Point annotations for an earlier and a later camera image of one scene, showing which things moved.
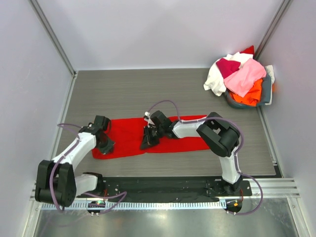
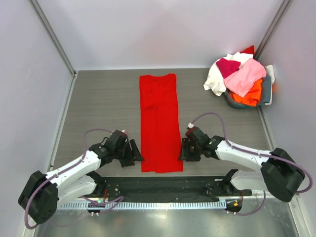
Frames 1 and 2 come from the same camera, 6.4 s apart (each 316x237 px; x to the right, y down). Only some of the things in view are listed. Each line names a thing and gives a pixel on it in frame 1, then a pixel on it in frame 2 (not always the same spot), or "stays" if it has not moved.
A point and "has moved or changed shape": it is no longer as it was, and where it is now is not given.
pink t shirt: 241,82 stays
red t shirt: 127,133 has moved or changed shape
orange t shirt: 253,97 stays
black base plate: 169,189 stays
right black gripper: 153,134 -> 190,150
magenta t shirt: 227,67 stays
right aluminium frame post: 270,28 stays
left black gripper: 109,147 -> 138,156
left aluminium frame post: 53,37 stays
